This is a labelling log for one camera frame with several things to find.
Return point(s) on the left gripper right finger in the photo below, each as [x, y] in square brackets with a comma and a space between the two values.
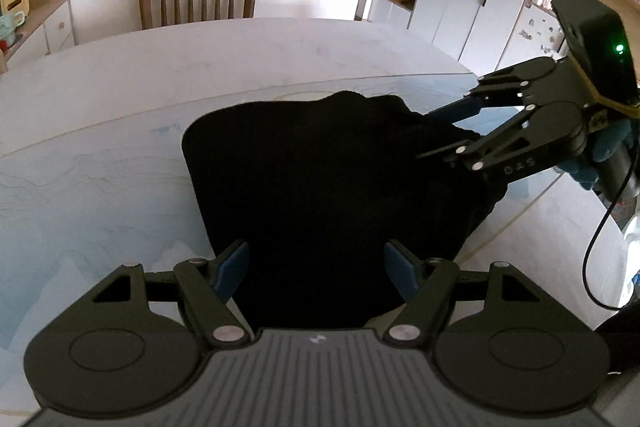
[427, 287]

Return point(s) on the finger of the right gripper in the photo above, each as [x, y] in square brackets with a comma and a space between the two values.
[459, 110]
[450, 151]

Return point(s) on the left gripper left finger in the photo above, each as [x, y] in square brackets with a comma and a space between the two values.
[205, 287]

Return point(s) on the black garment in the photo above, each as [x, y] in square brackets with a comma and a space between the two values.
[314, 191]

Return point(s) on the blue gloved right hand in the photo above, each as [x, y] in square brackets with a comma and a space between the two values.
[602, 146]

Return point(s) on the white lower cabinet row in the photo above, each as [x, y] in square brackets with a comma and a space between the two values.
[483, 35]

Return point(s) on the wooden side cabinet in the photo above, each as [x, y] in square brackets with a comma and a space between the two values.
[48, 30]

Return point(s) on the green ceramic cup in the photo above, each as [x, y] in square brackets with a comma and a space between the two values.
[9, 23]

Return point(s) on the black camera box green light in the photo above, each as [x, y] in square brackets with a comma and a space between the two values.
[597, 40]

